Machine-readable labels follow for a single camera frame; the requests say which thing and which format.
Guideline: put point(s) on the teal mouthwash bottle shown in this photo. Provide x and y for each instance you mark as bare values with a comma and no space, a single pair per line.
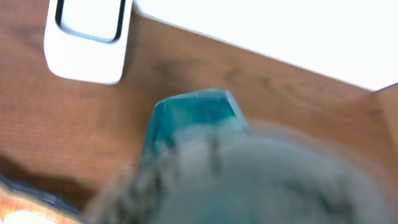
203,162

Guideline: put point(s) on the white barcode scanner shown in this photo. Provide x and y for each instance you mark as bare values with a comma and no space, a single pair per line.
87,40

